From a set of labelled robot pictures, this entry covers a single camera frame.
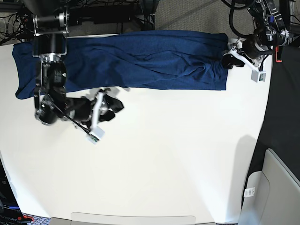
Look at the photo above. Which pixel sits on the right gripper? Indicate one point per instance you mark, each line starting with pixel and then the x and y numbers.
pixel 89 112

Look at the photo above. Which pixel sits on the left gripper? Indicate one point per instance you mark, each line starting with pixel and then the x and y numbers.
pixel 249 52

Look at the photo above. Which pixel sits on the blue long-sleeve shirt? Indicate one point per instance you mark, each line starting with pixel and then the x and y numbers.
pixel 154 59

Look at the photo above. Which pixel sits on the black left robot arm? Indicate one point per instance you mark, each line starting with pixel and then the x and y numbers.
pixel 269 25

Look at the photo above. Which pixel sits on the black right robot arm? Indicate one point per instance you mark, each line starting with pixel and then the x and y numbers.
pixel 50 22

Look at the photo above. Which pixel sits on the red clamp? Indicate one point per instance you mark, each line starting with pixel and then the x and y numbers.
pixel 278 53

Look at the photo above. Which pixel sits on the grey plastic bin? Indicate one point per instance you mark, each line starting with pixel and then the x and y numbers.
pixel 272 196

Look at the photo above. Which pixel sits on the black box with red label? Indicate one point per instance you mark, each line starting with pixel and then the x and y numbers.
pixel 10 212

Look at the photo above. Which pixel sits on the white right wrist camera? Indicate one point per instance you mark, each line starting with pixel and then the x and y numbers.
pixel 95 135

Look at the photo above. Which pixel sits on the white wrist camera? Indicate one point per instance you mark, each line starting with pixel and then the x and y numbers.
pixel 95 135
pixel 258 76

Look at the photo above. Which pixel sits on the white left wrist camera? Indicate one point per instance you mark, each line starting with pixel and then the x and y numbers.
pixel 258 76

